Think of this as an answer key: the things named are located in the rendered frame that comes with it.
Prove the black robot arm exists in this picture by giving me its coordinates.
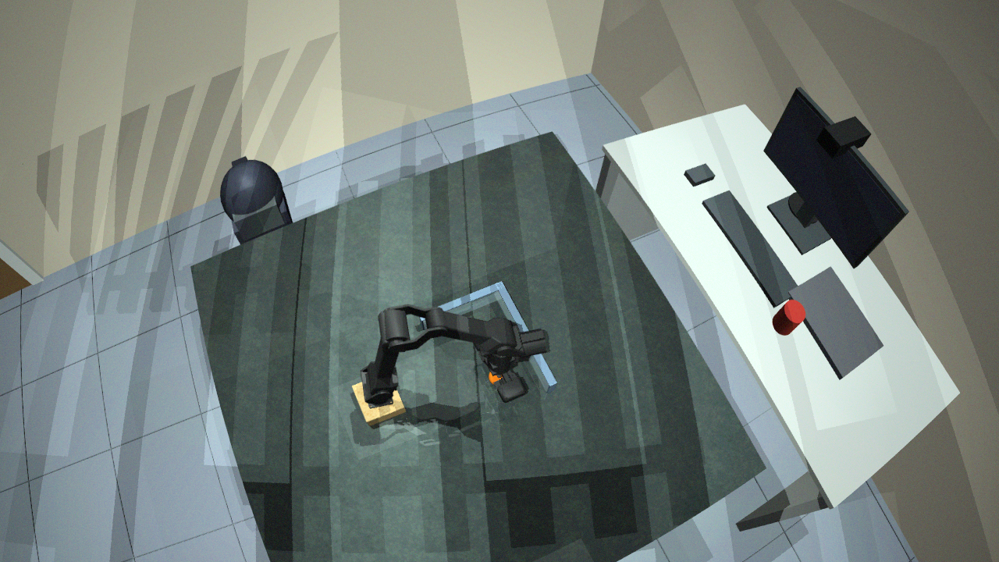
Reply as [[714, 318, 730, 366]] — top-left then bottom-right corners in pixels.
[[361, 304, 546, 408]]

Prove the clear l-shaped wall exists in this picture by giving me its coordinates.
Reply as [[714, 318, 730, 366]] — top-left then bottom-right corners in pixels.
[[446, 291, 549, 392]]

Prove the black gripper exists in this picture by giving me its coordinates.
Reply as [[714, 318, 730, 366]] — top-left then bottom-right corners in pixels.
[[473, 343, 526, 403]]

